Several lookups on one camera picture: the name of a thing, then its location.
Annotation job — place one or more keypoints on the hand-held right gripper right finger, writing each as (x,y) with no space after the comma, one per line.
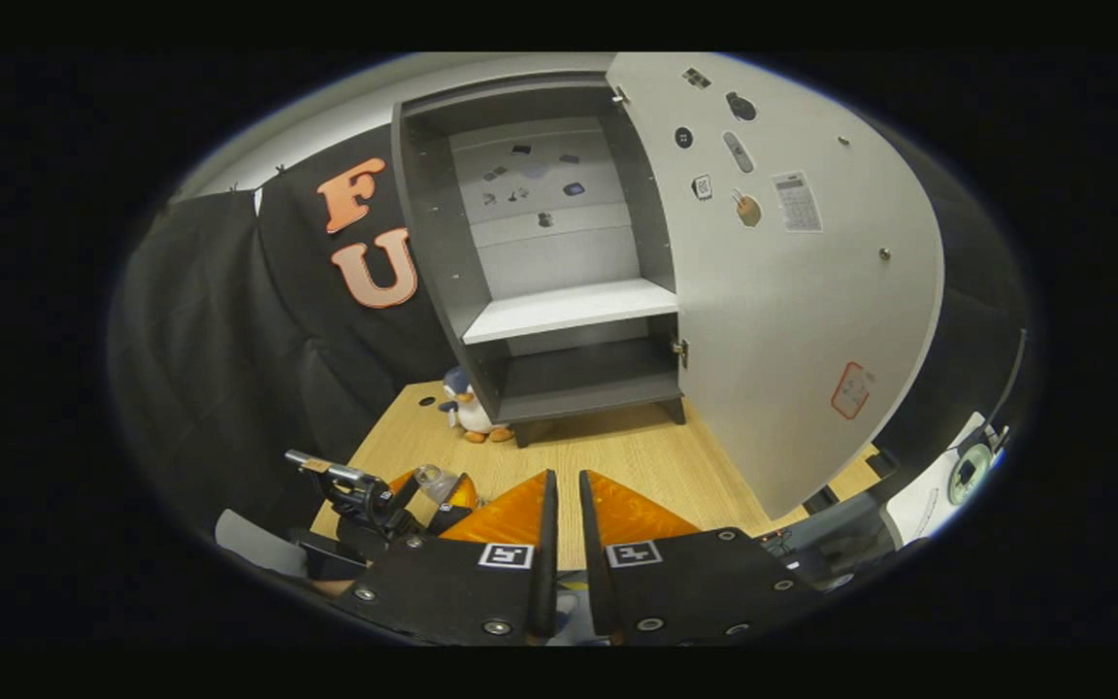
(593,573)

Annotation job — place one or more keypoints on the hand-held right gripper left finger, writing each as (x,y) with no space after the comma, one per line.
(544,573)

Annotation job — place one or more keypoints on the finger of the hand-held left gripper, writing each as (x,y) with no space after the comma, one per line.
(462,495)
(404,482)

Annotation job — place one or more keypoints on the grey cabinet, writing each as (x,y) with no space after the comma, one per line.
(443,262)

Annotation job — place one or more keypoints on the light grey cabinet door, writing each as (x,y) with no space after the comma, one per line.
(792,320)

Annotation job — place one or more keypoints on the white cabinet shelf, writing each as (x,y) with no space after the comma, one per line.
(569,309)

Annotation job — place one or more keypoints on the penguin plush toy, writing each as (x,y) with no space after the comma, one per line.
(474,413)

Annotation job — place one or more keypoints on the black backdrop cloth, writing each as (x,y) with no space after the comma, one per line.
(229,340)

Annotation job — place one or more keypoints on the dark grey object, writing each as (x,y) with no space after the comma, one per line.
(840,544)

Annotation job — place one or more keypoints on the white sheet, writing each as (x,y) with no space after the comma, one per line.
(913,505)

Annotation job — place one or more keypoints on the round grey object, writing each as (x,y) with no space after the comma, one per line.
(967,476)

